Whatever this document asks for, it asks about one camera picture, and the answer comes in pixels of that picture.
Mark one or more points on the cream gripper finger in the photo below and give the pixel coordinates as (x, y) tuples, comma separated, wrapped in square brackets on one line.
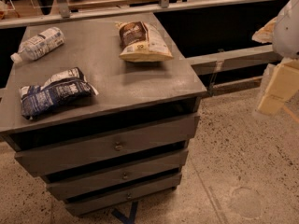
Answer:
[(265, 34), (279, 84)]

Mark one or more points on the brown chip bag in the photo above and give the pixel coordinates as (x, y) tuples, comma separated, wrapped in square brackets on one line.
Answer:
[(142, 42)]

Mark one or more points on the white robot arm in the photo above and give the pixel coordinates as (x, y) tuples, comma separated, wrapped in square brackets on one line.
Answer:
[(286, 33)]

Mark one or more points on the blue chip bag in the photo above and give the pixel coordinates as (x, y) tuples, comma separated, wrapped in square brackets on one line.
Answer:
[(60, 89)]

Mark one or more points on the grey metal railing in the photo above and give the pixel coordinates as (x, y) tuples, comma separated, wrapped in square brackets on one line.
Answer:
[(213, 35)]

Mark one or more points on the top grey drawer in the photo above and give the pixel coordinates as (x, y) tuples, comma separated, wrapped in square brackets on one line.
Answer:
[(49, 160)]

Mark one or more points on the grey drawer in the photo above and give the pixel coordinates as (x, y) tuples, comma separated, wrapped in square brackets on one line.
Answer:
[(123, 195), (49, 160), (115, 176)]

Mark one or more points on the bottom grey drawer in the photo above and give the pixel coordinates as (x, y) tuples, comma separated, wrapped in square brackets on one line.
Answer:
[(123, 195)]

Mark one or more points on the middle grey drawer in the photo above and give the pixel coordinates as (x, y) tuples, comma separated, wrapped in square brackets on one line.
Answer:
[(115, 176)]

